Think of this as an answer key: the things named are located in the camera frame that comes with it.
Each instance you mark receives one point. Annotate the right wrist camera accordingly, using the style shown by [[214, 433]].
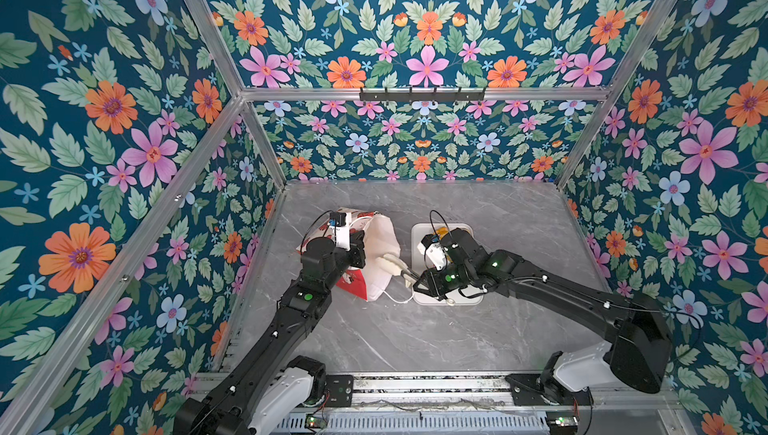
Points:
[[432, 252]]

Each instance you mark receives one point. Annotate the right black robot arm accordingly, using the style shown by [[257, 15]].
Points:
[[636, 344]]

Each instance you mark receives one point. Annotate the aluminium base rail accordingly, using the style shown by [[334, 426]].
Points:
[[486, 390]]

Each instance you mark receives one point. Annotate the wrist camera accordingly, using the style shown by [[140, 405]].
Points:
[[340, 225], [432, 252]]

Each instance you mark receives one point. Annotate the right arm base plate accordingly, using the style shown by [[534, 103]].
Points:
[[527, 389]]

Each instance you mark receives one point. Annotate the red white paper bag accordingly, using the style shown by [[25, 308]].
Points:
[[370, 282]]

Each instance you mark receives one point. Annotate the black hook rail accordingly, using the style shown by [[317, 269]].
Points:
[[408, 95]]

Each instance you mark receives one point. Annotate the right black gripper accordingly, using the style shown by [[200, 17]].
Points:
[[431, 282]]

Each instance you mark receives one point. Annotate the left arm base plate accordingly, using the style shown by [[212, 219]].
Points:
[[298, 388]]

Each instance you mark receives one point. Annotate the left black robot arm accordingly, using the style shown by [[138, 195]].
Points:
[[230, 406]]

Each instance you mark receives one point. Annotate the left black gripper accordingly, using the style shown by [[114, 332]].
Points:
[[356, 249]]

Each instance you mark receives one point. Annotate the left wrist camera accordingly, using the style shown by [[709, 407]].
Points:
[[340, 225]]

